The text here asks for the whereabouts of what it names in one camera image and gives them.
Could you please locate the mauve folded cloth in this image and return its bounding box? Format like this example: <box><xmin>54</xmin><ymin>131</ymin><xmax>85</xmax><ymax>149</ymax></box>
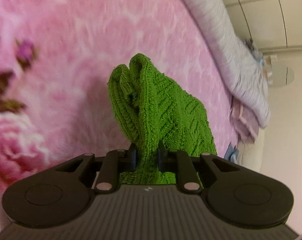
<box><xmin>230</xmin><ymin>98</ymin><xmax>260</xmax><ymax>144</ymax></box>

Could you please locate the pink floral fleece blanket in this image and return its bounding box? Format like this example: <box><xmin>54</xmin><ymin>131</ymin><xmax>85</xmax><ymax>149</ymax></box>
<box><xmin>0</xmin><ymin>0</ymin><xmax>237</xmax><ymax>192</ymax></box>

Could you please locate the lavender striped duvet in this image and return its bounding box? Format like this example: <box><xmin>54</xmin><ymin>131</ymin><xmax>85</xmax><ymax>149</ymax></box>
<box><xmin>182</xmin><ymin>0</ymin><xmax>271</xmax><ymax>128</ymax></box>

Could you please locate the grey blue garment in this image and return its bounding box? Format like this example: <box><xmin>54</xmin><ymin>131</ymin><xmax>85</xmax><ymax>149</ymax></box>
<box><xmin>244</xmin><ymin>38</ymin><xmax>264</xmax><ymax>66</ymax></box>

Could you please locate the white wardrobe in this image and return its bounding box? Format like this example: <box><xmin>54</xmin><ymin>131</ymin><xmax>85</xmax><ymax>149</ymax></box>
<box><xmin>213</xmin><ymin>0</ymin><xmax>302</xmax><ymax>53</ymax></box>

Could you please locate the green knitted sweater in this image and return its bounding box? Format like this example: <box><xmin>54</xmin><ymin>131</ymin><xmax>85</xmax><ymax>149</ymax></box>
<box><xmin>107</xmin><ymin>54</ymin><xmax>217</xmax><ymax>185</ymax></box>

